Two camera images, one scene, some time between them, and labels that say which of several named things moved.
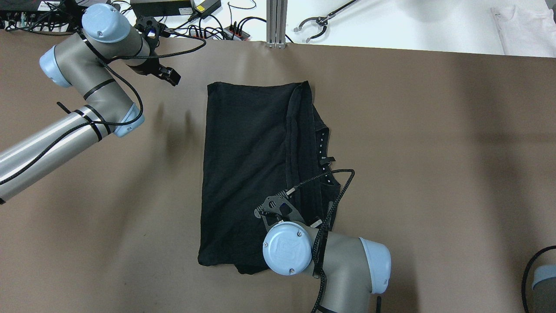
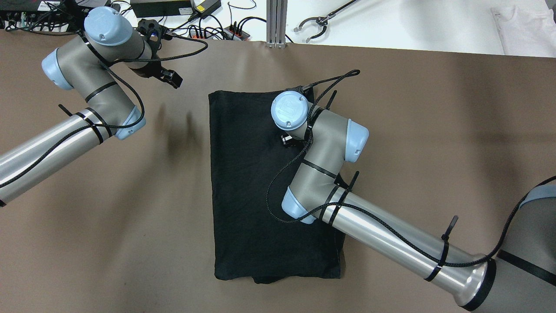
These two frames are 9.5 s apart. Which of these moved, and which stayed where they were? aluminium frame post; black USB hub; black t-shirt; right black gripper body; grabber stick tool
Moved: right black gripper body; black t-shirt
Stayed: aluminium frame post; black USB hub; grabber stick tool
